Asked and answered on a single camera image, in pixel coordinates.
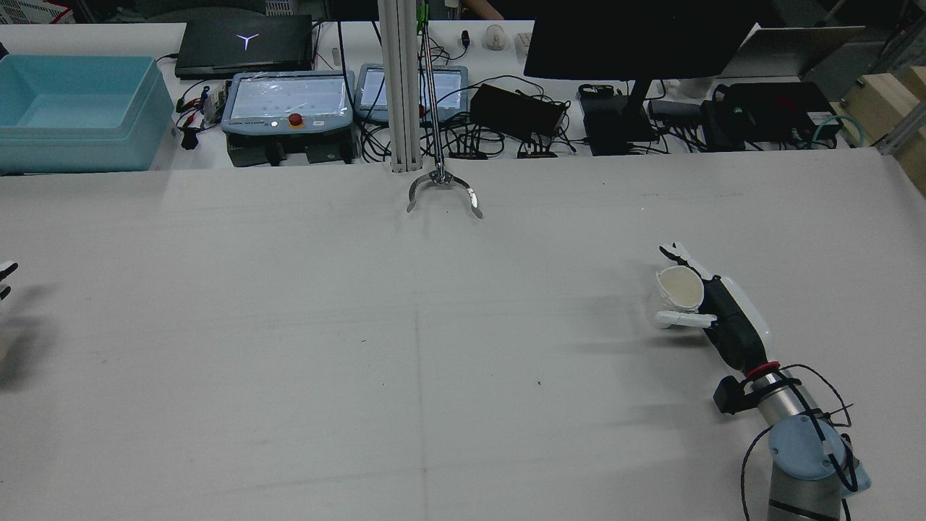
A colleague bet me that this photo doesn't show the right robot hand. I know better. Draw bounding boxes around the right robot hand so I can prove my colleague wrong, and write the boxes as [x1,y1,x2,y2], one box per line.
[655,242,773,377]

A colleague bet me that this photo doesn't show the paper cup with rim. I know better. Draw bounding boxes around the paper cup with rim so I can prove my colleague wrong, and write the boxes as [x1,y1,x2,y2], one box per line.
[655,265,705,313]

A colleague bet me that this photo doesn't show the black electronics box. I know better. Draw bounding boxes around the black electronics box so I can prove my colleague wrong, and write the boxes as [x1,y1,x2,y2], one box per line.
[713,81,844,149]

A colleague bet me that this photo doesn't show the black monitor stand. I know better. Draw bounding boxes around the black monitor stand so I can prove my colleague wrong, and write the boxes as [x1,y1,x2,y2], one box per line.
[581,78,659,156]

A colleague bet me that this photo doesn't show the wooden box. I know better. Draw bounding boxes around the wooden box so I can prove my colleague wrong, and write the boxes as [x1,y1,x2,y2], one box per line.
[839,65,926,196]

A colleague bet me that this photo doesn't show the grey flat board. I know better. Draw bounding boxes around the grey flat board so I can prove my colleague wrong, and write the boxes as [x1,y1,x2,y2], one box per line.
[720,25,865,80]

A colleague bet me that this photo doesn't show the black monitor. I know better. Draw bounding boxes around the black monitor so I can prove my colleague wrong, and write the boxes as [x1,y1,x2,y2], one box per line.
[523,0,760,80]

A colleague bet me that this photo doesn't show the black power brick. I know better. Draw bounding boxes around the black power brick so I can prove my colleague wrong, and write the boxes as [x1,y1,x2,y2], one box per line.
[470,83,569,138]

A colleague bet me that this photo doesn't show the small grey teach pendant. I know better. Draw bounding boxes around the small grey teach pendant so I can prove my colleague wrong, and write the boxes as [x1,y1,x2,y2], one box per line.
[354,64,470,124]

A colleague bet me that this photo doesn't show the thin metal rod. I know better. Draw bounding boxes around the thin metal rod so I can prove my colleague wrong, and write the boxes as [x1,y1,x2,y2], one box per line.
[418,0,446,178]

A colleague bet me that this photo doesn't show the aluminium profile column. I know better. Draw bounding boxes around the aluminium profile column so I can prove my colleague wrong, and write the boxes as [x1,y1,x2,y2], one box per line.
[378,0,422,173]

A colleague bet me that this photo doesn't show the black pendant holder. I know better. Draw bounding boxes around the black pendant holder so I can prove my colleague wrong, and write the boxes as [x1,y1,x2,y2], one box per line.
[226,134,360,167]

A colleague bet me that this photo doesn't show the large grey teach pendant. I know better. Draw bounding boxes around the large grey teach pendant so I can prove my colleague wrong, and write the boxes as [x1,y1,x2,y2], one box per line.
[221,70,357,136]

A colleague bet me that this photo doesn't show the black laptop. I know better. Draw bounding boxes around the black laptop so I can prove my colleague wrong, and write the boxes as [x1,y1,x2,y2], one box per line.
[174,14,314,80]

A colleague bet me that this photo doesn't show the blue plastic bin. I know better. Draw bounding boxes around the blue plastic bin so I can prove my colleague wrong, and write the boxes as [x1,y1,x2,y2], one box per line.
[0,54,174,174]

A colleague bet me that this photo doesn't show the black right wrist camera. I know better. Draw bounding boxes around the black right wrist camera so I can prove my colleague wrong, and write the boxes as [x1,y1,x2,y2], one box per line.
[713,376,757,415]

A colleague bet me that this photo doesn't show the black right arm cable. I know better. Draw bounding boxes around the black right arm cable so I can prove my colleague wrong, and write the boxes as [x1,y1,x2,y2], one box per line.
[739,364,858,521]

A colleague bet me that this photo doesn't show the curved metal claw bracket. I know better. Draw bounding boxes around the curved metal claw bracket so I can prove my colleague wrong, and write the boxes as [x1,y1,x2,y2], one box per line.
[406,165,484,220]

